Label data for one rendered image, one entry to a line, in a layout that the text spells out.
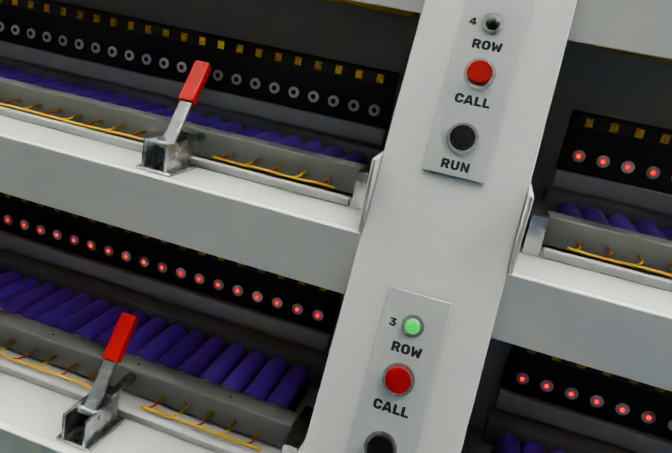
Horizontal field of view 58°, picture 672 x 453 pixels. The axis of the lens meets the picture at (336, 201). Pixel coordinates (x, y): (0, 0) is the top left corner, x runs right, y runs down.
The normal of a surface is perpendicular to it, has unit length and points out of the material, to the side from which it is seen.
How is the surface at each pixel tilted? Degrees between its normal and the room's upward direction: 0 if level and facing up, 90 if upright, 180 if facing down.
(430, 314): 90
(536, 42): 90
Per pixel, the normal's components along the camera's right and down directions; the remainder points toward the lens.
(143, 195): -0.27, 0.22
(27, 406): 0.18, -0.94
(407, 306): -0.20, -0.11
